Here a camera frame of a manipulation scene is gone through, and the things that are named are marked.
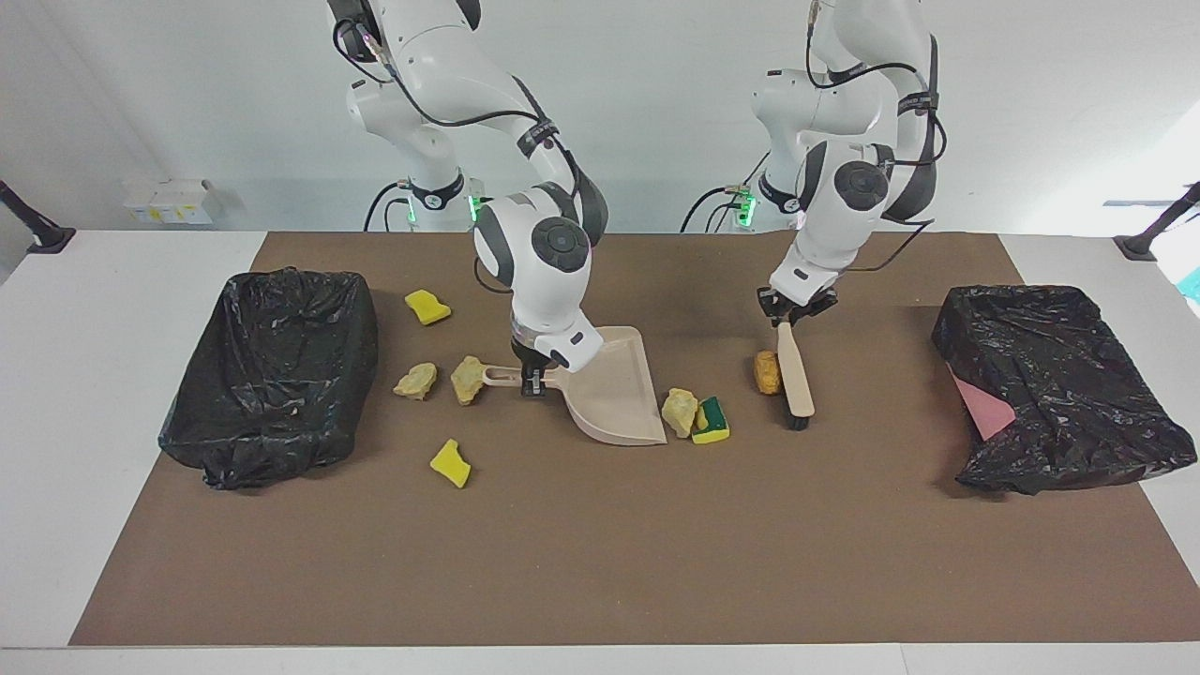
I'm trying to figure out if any beige brush with black bristles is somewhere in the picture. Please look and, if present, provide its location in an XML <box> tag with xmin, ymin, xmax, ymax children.
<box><xmin>776</xmin><ymin>319</ymin><xmax>816</xmax><ymax>431</ymax></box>

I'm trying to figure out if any beige foam chunk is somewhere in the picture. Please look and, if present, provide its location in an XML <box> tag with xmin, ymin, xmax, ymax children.
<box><xmin>393</xmin><ymin>362</ymin><xmax>439</xmax><ymax>401</ymax></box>
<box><xmin>661</xmin><ymin>387</ymin><xmax>700</xmax><ymax>440</ymax></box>
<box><xmin>450</xmin><ymin>354</ymin><xmax>488</xmax><ymax>407</ymax></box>

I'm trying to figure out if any beige plastic dustpan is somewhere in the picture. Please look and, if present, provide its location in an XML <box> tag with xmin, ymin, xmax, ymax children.
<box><xmin>482</xmin><ymin>325</ymin><xmax>668</xmax><ymax>447</ymax></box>

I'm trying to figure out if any green and yellow sponge piece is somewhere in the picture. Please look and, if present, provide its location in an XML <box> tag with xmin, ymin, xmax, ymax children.
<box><xmin>692</xmin><ymin>396</ymin><xmax>731</xmax><ymax>445</ymax></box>

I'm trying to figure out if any pink bin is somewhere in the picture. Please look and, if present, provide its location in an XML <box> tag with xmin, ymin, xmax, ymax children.
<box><xmin>947</xmin><ymin>364</ymin><xmax>1018</xmax><ymax>442</ymax></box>

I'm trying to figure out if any crumpled black trash bag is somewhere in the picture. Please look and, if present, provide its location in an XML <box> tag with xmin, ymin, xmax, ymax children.
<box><xmin>931</xmin><ymin>284</ymin><xmax>1199</xmax><ymax>496</ymax></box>
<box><xmin>157</xmin><ymin>267</ymin><xmax>380</xmax><ymax>491</ymax></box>

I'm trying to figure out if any brown table mat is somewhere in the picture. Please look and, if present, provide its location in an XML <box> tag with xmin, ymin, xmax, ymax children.
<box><xmin>67</xmin><ymin>232</ymin><xmax>1200</xmax><ymax>648</ymax></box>

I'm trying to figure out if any black left base cable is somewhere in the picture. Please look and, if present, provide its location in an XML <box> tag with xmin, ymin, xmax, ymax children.
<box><xmin>682</xmin><ymin>150</ymin><xmax>772</xmax><ymax>233</ymax></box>

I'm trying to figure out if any black base cable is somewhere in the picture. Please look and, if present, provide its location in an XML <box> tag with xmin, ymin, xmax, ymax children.
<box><xmin>364</xmin><ymin>181</ymin><xmax>413</xmax><ymax>233</ymax></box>
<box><xmin>682</xmin><ymin>150</ymin><xmax>772</xmax><ymax>233</ymax></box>

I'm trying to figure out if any black right base cable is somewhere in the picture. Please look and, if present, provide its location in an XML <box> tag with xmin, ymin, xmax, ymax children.
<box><xmin>364</xmin><ymin>181</ymin><xmax>413</xmax><ymax>233</ymax></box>

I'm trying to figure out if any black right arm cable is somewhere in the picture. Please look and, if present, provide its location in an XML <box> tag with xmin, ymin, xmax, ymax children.
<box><xmin>331</xmin><ymin>14</ymin><xmax>582</xmax><ymax>296</ymax></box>

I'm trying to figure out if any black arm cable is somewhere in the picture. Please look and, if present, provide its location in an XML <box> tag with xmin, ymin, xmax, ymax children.
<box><xmin>331</xmin><ymin>14</ymin><xmax>582</xmax><ymax>296</ymax></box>
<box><xmin>806</xmin><ymin>0</ymin><xmax>948</xmax><ymax>273</ymax></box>

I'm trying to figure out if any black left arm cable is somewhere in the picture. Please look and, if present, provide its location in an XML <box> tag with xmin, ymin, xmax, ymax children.
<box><xmin>806</xmin><ymin>0</ymin><xmax>948</xmax><ymax>273</ymax></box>

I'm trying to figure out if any black camera stand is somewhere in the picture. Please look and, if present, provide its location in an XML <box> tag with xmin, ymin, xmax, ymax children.
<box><xmin>0</xmin><ymin>180</ymin><xmax>76</xmax><ymax>254</ymax></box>
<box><xmin>1114</xmin><ymin>183</ymin><xmax>1200</xmax><ymax>262</ymax></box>

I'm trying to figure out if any white wall socket box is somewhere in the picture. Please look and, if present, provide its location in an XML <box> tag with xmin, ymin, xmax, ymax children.
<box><xmin>122</xmin><ymin>178</ymin><xmax>215</xmax><ymax>226</ymax></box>

